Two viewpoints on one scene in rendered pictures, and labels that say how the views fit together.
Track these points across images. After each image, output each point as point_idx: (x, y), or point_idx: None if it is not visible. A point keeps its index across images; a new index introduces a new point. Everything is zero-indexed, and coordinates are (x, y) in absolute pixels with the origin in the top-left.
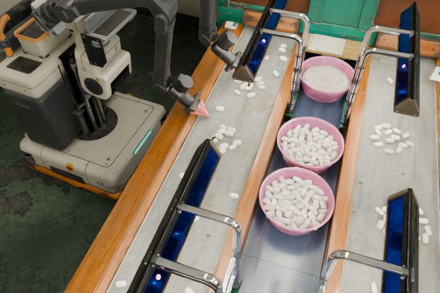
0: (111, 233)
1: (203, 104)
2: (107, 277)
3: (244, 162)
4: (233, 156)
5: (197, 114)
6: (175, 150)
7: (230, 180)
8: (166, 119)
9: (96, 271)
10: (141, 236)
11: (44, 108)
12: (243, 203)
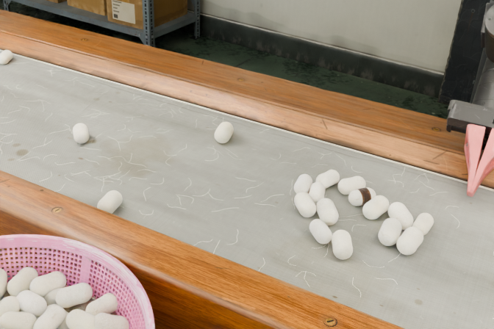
0: (109, 46)
1: (492, 146)
2: (27, 46)
3: (246, 256)
4: (280, 233)
5: (467, 165)
6: (316, 127)
7: (177, 213)
8: (434, 116)
9: (45, 34)
10: (90, 81)
11: (485, 60)
12: (61, 204)
